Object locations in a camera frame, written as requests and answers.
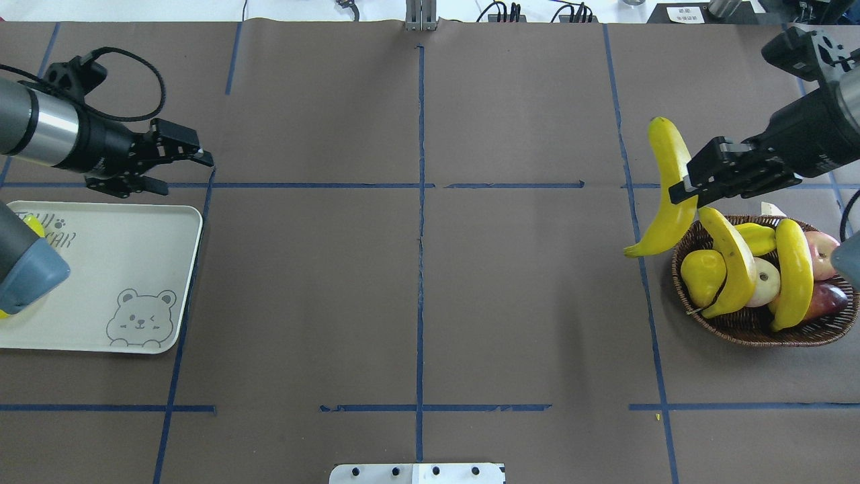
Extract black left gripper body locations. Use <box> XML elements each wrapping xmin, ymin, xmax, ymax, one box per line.
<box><xmin>71</xmin><ymin>118</ymin><xmax>202</xmax><ymax>198</ymax></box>

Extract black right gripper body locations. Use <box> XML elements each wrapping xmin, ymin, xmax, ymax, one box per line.
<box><xmin>742</xmin><ymin>87</ymin><xmax>859</xmax><ymax>199</ymax></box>

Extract yellow plush banana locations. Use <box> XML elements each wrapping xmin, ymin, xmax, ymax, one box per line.
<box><xmin>2</xmin><ymin>214</ymin><xmax>45</xmax><ymax>319</ymax></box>

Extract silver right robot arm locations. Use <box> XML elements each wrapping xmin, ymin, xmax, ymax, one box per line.
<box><xmin>669</xmin><ymin>61</ymin><xmax>858</xmax><ymax>206</ymax></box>

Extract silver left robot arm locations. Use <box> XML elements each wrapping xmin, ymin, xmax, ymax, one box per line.
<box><xmin>2</xmin><ymin>69</ymin><xmax>214</xmax><ymax>316</ymax></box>

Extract basket paper tag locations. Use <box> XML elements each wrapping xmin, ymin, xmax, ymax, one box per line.
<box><xmin>761</xmin><ymin>202</ymin><xmax>787</xmax><ymax>218</ymax></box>

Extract brown wicker basket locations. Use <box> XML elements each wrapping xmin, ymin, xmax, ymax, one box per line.
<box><xmin>669</xmin><ymin>221</ymin><xmax>858</xmax><ymax>348</ymax></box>

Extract yellow pear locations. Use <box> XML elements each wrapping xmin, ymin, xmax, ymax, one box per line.
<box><xmin>680</xmin><ymin>250</ymin><xmax>727</xmax><ymax>309</ymax></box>

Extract white bear print tray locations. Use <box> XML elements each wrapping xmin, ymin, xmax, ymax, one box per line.
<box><xmin>1</xmin><ymin>201</ymin><xmax>203</xmax><ymax>354</ymax></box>

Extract small yellow banana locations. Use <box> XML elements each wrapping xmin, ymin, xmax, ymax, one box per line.
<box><xmin>734</xmin><ymin>223</ymin><xmax>777</xmax><ymax>257</ymax></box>

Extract red apple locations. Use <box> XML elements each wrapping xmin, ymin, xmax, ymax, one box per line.
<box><xmin>804</xmin><ymin>231</ymin><xmax>841</xmax><ymax>281</ymax></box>

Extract white pale fruit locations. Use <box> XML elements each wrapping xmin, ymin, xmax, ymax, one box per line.
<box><xmin>744</xmin><ymin>257</ymin><xmax>782</xmax><ymax>307</ymax></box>

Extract dark red fruit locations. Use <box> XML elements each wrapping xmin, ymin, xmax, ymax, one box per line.
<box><xmin>802</xmin><ymin>282</ymin><xmax>849</xmax><ymax>322</ymax></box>

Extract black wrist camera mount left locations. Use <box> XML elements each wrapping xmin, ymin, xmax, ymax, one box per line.
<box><xmin>39</xmin><ymin>46</ymin><xmax>167</xmax><ymax>122</ymax></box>

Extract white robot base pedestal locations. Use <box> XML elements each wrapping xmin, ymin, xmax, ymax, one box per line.
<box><xmin>329</xmin><ymin>462</ymin><xmax>507</xmax><ymax>483</ymax></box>

